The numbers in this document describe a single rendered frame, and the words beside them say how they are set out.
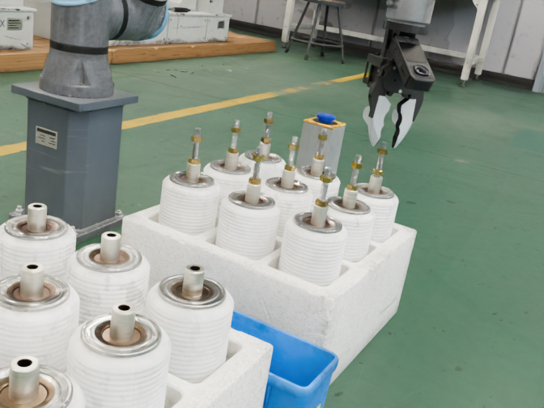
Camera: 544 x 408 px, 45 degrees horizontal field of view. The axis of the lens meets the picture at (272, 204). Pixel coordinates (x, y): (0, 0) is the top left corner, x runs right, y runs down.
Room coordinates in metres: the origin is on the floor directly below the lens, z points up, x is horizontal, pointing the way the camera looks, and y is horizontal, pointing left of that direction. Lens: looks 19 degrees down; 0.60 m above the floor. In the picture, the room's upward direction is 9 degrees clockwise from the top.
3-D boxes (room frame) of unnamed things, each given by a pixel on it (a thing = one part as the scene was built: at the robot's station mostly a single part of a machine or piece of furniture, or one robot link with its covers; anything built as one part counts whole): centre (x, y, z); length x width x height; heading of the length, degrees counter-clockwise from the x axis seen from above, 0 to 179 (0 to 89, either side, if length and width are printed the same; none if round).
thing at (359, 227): (1.03, -0.13, 0.16); 0.10 x 0.10 x 0.18
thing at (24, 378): (0.43, 0.17, 0.26); 0.02 x 0.02 x 0.03
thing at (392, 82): (1.15, -0.17, 0.49); 0.09 x 0.08 x 0.12; 19
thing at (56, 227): (0.74, 0.29, 0.25); 0.08 x 0.08 x 0.01
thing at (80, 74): (1.35, 0.44, 0.35); 0.15 x 0.15 x 0.10
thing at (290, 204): (1.08, -0.02, 0.16); 0.10 x 0.10 x 0.18
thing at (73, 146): (1.35, 0.44, 0.15); 0.19 x 0.19 x 0.30; 67
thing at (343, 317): (1.08, -0.02, 0.09); 0.39 x 0.39 x 0.18; 63
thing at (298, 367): (0.79, 0.03, 0.06); 0.30 x 0.11 x 0.12; 64
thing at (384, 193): (1.13, -0.18, 0.25); 0.08 x 0.08 x 0.01
